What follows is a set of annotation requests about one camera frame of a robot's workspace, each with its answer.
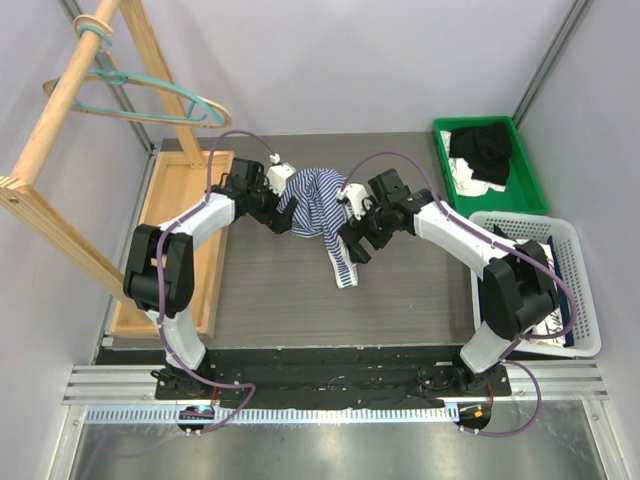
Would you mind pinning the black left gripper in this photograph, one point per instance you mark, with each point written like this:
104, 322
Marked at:
282, 222

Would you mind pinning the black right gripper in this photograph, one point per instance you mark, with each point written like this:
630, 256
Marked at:
357, 231

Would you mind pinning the blue white striped tank top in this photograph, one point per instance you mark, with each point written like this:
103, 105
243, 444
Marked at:
318, 213

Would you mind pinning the green plastic tray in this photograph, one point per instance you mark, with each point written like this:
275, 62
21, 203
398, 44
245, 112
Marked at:
522, 194

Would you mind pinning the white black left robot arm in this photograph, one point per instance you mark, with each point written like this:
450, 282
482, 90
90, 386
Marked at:
160, 270

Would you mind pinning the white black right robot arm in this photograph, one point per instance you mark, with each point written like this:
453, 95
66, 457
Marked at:
516, 288

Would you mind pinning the wooden hanger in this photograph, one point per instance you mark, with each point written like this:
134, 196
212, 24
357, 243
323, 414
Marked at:
210, 107

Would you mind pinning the black garment in basket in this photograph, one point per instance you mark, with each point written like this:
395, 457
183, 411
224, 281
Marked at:
496, 230

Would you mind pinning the black garment in tray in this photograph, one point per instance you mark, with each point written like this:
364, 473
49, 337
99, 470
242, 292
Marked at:
486, 149

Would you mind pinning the white printed shirt in basket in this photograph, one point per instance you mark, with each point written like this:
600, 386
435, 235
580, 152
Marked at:
552, 323

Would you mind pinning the white perforated laundry basket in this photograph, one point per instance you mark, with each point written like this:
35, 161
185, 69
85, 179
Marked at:
584, 339

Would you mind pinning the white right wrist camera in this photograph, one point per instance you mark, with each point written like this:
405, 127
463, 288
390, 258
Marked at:
357, 197

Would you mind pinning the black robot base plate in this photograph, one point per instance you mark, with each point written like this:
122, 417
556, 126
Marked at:
386, 377

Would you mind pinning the white slotted cable duct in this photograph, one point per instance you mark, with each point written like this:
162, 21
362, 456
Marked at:
190, 415

